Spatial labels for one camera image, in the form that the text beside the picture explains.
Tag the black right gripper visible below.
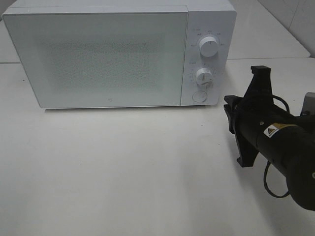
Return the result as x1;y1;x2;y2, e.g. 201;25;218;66
224;65;295;169

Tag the round white door button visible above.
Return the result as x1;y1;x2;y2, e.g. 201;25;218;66
192;91;207;102

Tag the white timer knob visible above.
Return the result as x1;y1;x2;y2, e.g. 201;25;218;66
195;68;213;87

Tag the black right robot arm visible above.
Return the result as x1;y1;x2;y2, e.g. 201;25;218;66
223;65;315;211

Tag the upper white power knob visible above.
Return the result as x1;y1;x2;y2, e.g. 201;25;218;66
199;35;219;58

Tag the white microwave oven body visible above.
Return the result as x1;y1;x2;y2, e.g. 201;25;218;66
2;0;237;108

